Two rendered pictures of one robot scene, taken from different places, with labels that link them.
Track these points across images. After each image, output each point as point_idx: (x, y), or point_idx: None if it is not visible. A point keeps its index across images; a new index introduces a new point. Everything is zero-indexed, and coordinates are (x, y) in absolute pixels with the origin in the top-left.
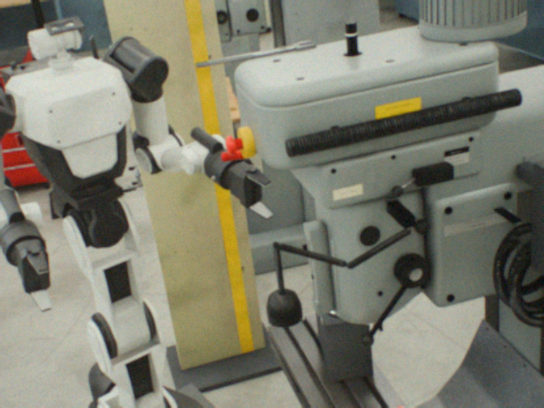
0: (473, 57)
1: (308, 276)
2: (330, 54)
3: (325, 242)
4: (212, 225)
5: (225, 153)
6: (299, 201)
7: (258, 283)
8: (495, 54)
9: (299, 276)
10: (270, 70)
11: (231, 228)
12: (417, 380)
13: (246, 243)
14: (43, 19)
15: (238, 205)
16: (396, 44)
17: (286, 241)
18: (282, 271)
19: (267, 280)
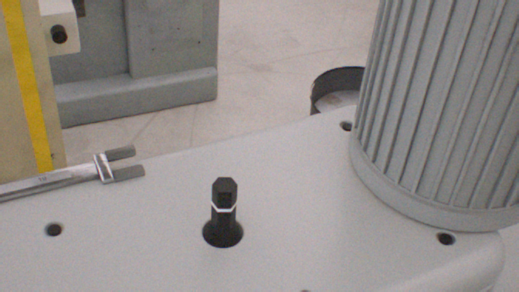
0: (469, 284)
1: (129, 132)
2: (174, 223)
3: None
4: (14, 113)
5: None
6: (123, 50)
7: (75, 138)
8: (503, 265)
9: (120, 131)
10: (33, 288)
11: (38, 116)
12: None
13: (56, 130)
14: None
15: (46, 90)
16: (310, 203)
17: (106, 95)
18: (103, 123)
19: (85, 134)
